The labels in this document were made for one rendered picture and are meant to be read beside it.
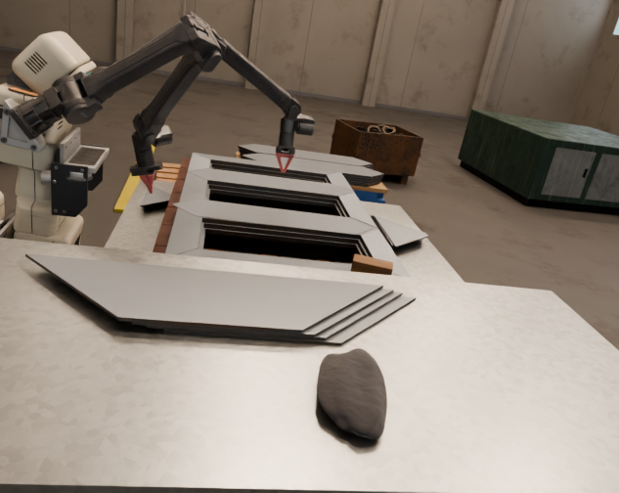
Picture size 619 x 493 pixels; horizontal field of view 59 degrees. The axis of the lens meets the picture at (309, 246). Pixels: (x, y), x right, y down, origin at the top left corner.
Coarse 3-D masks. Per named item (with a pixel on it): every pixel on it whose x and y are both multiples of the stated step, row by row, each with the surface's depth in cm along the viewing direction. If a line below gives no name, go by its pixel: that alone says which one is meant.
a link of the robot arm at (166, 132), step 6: (162, 126) 180; (168, 126) 181; (162, 132) 179; (168, 132) 180; (144, 138) 172; (150, 138) 172; (156, 138) 177; (162, 138) 180; (168, 138) 182; (144, 144) 174; (150, 144) 176; (156, 144) 180; (162, 144) 182
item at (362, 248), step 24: (216, 168) 257; (240, 168) 259; (264, 168) 262; (216, 192) 227; (240, 192) 229; (264, 192) 231; (288, 192) 233; (288, 240) 192; (312, 240) 193; (336, 240) 195; (360, 240) 195
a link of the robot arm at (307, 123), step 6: (294, 108) 200; (288, 114) 201; (294, 114) 202; (300, 114) 208; (300, 120) 206; (306, 120) 206; (312, 120) 207; (300, 126) 206; (306, 126) 207; (312, 126) 208; (300, 132) 208; (306, 132) 208; (312, 132) 209
